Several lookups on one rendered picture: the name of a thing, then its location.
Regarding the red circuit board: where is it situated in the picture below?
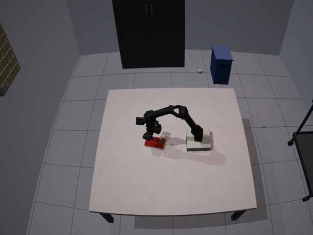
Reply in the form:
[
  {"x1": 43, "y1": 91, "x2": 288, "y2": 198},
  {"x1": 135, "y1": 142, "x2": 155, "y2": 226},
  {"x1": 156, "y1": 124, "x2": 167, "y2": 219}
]
[{"x1": 144, "y1": 136, "x2": 166, "y2": 149}]

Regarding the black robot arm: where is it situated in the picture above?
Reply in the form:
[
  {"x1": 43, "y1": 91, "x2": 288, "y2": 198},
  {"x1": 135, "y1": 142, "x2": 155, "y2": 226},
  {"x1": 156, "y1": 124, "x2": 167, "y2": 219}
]
[{"x1": 136, "y1": 105, "x2": 203, "y2": 142}]

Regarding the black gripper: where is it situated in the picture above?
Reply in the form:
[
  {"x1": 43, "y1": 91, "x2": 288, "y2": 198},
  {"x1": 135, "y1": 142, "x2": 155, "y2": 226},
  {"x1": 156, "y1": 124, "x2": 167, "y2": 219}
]
[{"x1": 143, "y1": 120, "x2": 159, "y2": 141}]

